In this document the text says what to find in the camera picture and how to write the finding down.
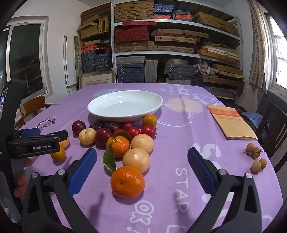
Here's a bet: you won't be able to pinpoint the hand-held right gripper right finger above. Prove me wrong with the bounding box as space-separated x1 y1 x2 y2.
187 147 263 233

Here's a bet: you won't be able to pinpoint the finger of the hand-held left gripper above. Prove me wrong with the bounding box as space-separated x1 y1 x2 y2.
13 130 69 145
21 128 42 136

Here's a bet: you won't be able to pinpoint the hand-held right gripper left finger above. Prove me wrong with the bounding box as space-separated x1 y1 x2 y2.
21 148 99 233

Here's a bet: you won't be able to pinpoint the small orange yellow fruit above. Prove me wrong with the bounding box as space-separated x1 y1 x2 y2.
50 146 66 162

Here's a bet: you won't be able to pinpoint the dark red plum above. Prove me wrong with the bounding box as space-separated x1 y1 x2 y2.
95 128 112 146
72 120 86 135

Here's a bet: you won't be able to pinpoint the large yellow striped pepino melon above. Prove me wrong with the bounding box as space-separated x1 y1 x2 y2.
78 128 97 145

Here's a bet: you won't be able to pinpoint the orange mandarin with green leaves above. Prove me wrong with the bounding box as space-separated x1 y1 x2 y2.
103 130 133 173

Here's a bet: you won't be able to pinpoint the dark purple mangosteen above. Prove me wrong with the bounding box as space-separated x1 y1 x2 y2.
89 120 105 131
103 122 123 131

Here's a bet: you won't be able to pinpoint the round yellow fruit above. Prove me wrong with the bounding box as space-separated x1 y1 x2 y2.
131 134 155 154
122 148 150 173

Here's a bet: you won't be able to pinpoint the white oval plate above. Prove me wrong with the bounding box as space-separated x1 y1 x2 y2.
87 90 163 122

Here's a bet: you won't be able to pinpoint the person's left hand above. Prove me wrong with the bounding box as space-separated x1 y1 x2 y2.
13 157 32 200

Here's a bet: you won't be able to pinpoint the thin-framed eyeglasses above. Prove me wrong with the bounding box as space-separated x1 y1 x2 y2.
36 115 56 130

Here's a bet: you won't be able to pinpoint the light wooden chair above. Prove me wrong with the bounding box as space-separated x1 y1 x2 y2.
15 96 54 129

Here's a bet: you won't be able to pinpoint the white framed window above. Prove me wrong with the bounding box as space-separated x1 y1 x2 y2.
6 16 52 100

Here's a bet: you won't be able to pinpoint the white leaning board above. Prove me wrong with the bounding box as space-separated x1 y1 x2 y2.
63 35 78 95

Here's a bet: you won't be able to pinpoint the framed picture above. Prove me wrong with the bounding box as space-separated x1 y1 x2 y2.
78 69 117 90

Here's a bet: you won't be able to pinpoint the orange tomato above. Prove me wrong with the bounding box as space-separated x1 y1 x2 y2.
142 114 158 127

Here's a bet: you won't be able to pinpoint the blue denim cushion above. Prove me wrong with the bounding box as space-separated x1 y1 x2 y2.
241 111 263 129

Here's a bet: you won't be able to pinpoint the dark wooden chair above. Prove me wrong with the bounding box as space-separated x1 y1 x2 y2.
256 102 287 173

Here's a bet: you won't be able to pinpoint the stack of blue floral boxes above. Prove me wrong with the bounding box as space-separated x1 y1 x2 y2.
81 44 112 73

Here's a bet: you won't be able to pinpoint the stack of dark grey boxes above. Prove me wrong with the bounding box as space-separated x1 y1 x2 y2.
116 56 146 83

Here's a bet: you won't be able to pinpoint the pink crumpled cloth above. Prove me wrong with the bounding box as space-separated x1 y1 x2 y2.
194 61 210 74

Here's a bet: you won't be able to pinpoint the white metal shelf rack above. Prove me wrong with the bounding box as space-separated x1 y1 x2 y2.
111 0 244 87

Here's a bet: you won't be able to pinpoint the stack of brown cardboard boxes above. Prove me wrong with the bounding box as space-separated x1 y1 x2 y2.
78 3 112 46

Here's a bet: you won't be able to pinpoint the upright grey box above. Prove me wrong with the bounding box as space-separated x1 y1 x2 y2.
145 60 159 83

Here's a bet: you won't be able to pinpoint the stack of red patterned boxes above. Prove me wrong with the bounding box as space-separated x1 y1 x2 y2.
114 21 158 43

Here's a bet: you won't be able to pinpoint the pile of wide tan boxes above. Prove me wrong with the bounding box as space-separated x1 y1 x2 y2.
114 29 209 54

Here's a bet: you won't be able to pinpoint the brick patterned curtain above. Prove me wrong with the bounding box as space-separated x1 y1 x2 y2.
248 0 273 94

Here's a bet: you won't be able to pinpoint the bright window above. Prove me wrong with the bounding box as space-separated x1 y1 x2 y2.
266 12 287 90

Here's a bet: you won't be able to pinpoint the stack of tan woven boxes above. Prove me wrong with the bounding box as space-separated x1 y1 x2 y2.
114 1 154 23

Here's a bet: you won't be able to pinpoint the pile of yellow flat boxes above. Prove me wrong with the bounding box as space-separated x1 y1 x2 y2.
192 12 239 37

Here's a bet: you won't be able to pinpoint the stack of blue red boxes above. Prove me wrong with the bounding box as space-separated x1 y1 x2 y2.
153 4 192 22

